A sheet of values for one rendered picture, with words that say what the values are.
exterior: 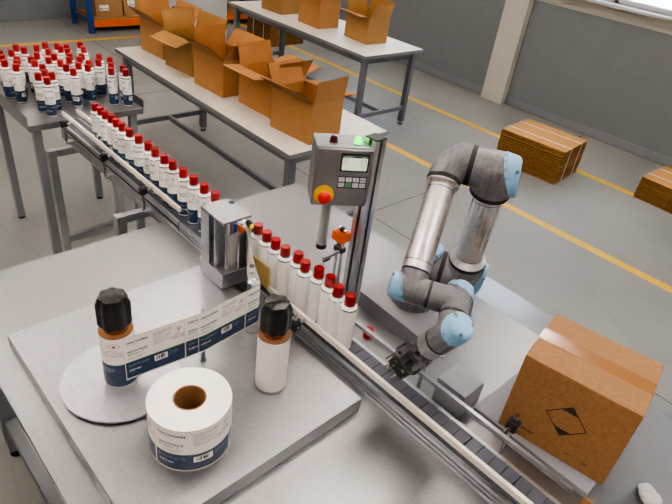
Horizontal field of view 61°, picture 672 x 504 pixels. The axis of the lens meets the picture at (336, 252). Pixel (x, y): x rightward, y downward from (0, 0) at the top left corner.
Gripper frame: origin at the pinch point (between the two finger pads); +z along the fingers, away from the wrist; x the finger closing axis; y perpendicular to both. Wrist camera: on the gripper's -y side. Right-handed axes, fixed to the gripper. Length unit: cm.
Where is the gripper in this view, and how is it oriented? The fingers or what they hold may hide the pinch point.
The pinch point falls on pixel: (393, 368)
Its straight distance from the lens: 169.6
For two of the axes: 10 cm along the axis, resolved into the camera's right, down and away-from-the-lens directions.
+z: -4.4, 4.8, 7.6
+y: -7.3, 3.1, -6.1
